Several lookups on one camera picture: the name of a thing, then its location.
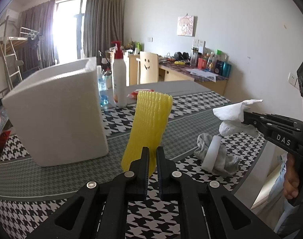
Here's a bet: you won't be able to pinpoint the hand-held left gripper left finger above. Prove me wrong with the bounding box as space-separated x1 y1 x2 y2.
24 147 150 239

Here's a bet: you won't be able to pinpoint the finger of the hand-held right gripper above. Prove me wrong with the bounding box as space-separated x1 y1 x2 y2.
243 111 303 130
243 119 270 138

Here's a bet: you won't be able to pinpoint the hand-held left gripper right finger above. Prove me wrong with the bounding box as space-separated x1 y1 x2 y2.
156 146 279 239

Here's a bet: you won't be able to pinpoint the white tissue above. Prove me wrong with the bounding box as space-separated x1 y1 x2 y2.
212 99 263 137

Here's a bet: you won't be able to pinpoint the grey cloth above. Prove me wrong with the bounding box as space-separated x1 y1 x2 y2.
194 133 240 176

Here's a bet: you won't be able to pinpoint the white foam piece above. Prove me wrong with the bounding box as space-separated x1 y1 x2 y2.
201 135 225 172

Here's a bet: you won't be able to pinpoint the yellow foam net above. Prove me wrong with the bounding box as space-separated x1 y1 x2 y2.
121 91 174 175

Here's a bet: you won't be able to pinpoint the white foam box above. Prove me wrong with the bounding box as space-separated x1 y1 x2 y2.
2 57 109 168

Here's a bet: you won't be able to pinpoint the person's right hand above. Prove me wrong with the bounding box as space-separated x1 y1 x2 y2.
283 152 302 200

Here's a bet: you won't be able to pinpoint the houndstooth tablecloth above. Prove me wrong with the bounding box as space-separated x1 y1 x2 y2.
0 81 269 239

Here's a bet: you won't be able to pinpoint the red snack packet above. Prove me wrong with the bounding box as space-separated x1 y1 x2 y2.
128 88 155 100

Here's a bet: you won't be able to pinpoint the white papers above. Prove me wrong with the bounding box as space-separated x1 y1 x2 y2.
189 68 218 82

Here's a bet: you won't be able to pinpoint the row of toiletry bottles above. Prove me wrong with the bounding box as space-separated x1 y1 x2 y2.
191 46 232 78

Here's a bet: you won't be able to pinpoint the person's light blue clothing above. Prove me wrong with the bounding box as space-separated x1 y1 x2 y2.
273 164 303 239

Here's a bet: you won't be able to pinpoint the clear plastic water bottle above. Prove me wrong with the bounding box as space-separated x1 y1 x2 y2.
96 65 110 107

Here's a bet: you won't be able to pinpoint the wooden desk patterned cover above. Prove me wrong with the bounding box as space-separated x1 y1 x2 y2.
158 61 228 96

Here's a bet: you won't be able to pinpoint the white pump lotion bottle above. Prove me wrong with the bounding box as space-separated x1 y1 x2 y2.
111 40 128 108

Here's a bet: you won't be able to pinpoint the wooden chair with smiley face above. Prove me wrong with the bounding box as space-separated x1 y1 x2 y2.
136 51 159 84

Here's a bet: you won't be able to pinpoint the black folding cart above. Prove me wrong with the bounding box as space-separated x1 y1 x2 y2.
99 50 112 71

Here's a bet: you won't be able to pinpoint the brown curtain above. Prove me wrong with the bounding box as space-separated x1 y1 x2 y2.
18 0 56 68
83 0 124 58

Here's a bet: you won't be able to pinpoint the glass balcony door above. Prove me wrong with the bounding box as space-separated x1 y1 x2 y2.
53 0 87 64

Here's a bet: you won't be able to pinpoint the hanging dark clothes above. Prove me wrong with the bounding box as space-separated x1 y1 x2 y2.
27 33 41 53

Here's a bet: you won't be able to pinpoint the metal bunk bed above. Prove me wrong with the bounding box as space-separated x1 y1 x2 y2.
19 26 42 70
0 16 29 105

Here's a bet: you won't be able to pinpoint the white air conditioner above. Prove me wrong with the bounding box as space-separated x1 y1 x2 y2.
0 9 19 23

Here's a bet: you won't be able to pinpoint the cartoon wall picture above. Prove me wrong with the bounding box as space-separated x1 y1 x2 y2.
177 15 195 36

